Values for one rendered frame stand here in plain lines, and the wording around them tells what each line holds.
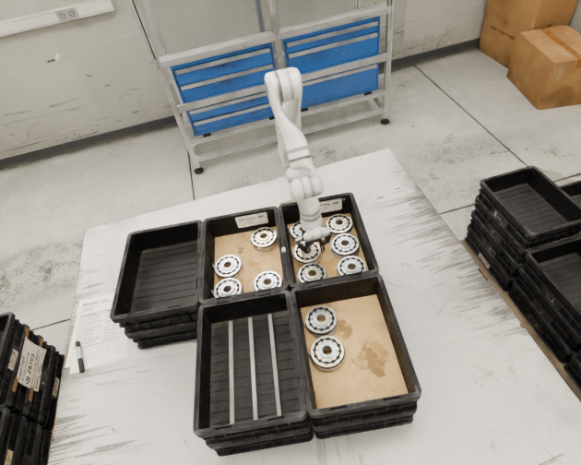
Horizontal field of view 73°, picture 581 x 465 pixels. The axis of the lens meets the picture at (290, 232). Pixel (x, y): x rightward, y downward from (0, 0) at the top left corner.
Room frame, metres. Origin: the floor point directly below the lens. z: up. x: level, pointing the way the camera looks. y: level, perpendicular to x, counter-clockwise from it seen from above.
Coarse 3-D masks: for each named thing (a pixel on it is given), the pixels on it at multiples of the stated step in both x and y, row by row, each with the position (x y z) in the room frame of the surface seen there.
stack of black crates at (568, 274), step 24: (576, 240) 1.01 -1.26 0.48; (528, 264) 0.96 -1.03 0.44; (552, 264) 0.97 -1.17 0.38; (576, 264) 0.95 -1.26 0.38; (528, 288) 0.91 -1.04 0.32; (552, 288) 0.81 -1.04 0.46; (576, 288) 0.83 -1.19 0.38; (528, 312) 0.85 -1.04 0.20; (552, 312) 0.76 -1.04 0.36; (576, 312) 0.68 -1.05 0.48; (552, 336) 0.70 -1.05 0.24; (576, 336) 0.63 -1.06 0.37
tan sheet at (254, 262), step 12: (276, 228) 1.12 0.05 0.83; (216, 240) 1.12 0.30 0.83; (228, 240) 1.10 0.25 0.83; (240, 240) 1.09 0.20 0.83; (216, 252) 1.05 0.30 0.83; (228, 252) 1.04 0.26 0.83; (240, 252) 1.03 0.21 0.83; (252, 252) 1.02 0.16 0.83; (264, 252) 1.00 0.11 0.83; (276, 252) 0.99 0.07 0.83; (252, 264) 0.96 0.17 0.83; (264, 264) 0.95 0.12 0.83; (276, 264) 0.93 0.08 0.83; (216, 276) 0.93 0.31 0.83; (240, 276) 0.91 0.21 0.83; (252, 276) 0.90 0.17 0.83; (252, 288) 0.85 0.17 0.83
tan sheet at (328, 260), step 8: (288, 224) 1.12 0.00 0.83; (352, 224) 1.05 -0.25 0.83; (352, 232) 1.01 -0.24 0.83; (328, 248) 0.96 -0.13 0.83; (360, 248) 0.93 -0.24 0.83; (328, 256) 0.92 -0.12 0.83; (360, 256) 0.89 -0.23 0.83; (296, 264) 0.91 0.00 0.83; (320, 264) 0.89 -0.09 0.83; (328, 264) 0.89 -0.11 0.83; (336, 264) 0.88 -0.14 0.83; (296, 272) 0.88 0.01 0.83; (328, 272) 0.85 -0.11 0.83; (336, 272) 0.84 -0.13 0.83; (296, 280) 0.84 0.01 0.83
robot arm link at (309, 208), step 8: (296, 184) 0.93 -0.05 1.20; (296, 192) 0.91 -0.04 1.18; (304, 192) 0.91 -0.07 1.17; (296, 200) 0.91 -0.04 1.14; (304, 200) 0.94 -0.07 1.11; (312, 200) 0.94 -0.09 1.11; (304, 208) 0.91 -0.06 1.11; (312, 208) 0.92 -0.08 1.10; (304, 216) 0.92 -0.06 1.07; (312, 216) 0.91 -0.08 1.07
